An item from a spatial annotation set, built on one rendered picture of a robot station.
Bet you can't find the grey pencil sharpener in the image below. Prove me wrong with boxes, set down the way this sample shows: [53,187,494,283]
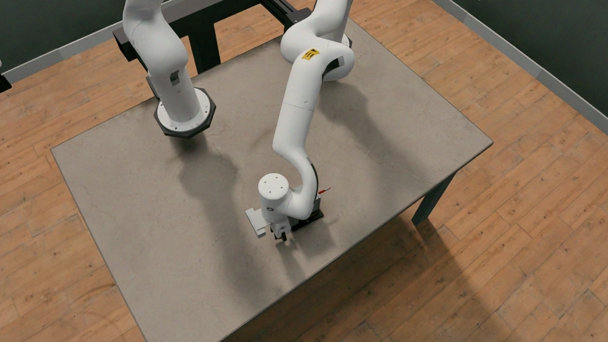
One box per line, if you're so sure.
[287,185,330,231]

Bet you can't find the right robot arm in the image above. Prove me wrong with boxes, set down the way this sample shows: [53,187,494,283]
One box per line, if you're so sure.
[123,0,210,133]

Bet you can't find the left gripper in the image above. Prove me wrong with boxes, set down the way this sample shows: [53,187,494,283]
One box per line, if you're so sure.
[270,217,290,242]

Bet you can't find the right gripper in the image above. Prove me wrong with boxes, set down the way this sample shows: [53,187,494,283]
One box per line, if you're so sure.
[0,73,12,93]

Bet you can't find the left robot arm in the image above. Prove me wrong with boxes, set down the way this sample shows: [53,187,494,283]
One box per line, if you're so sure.
[245,0,355,238]

